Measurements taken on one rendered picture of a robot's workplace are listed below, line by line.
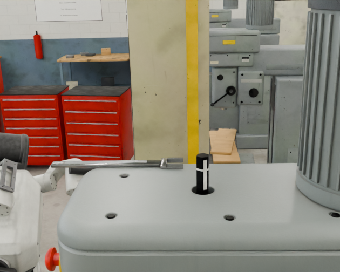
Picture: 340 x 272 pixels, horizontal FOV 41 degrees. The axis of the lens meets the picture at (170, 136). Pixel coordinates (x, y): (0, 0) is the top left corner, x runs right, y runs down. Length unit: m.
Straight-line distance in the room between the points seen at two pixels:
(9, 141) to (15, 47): 9.03
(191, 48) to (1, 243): 1.52
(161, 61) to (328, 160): 1.82
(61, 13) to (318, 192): 9.49
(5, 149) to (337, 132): 0.99
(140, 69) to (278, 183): 1.75
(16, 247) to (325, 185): 0.81
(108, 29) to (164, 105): 7.44
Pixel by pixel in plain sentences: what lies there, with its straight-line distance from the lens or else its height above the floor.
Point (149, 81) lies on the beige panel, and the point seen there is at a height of 1.72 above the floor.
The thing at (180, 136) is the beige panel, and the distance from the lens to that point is 2.52.
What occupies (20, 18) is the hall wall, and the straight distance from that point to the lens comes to 10.30.
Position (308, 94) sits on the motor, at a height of 2.05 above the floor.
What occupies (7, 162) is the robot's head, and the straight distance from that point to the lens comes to 1.21.
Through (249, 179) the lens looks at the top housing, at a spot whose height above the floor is 1.89.
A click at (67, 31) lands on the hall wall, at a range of 10.03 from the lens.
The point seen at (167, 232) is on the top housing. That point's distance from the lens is 0.63.
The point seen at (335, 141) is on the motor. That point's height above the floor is 1.99.
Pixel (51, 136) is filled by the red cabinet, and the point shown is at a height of 0.47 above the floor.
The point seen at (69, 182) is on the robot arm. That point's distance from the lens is 1.58.
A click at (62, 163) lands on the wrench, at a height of 1.90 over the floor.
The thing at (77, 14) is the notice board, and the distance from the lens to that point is 9.95.
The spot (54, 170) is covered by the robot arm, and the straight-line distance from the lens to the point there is 1.63.
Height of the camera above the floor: 2.20
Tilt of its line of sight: 18 degrees down
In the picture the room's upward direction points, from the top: 2 degrees counter-clockwise
